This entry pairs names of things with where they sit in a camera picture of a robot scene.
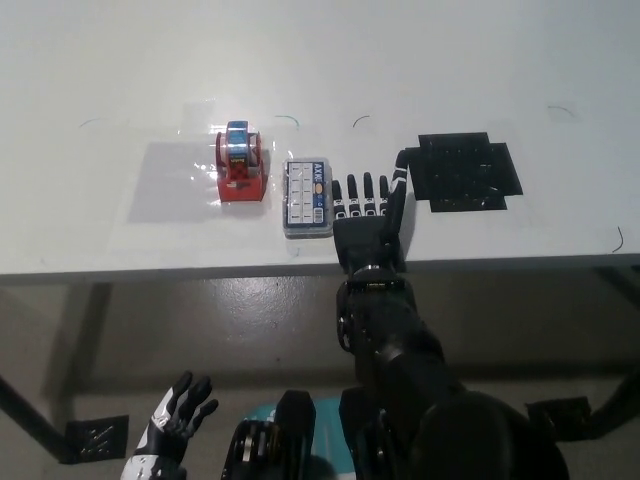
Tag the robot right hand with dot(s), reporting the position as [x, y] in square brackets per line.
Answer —
[367, 220]

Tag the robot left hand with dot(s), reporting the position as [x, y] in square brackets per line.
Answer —
[170, 427]

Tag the clear plastic screw box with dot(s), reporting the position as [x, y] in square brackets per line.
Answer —
[307, 199]

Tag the black tape patch on floor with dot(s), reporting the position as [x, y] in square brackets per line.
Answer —
[95, 439]
[557, 417]

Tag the black tape patch on table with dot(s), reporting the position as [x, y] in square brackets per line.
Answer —
[465, 172]

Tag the red tape dispenser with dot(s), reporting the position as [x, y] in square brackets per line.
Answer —
[239, 162]

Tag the black table leg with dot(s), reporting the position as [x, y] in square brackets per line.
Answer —
[617, 395]
[27, 407]

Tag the clear film sheet on table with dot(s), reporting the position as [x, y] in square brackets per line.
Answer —
[190, 182]

